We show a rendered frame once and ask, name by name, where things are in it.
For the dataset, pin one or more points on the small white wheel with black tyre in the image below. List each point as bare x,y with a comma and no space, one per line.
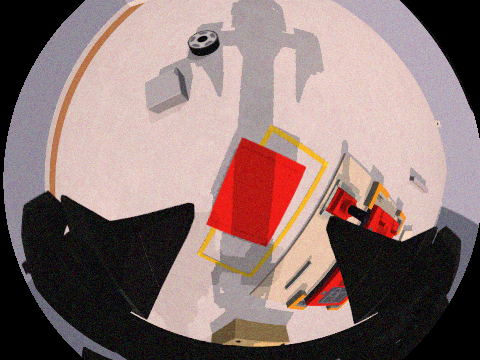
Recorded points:
203,43

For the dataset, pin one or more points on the yellow rectangular outline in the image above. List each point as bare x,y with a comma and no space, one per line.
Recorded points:
294,217

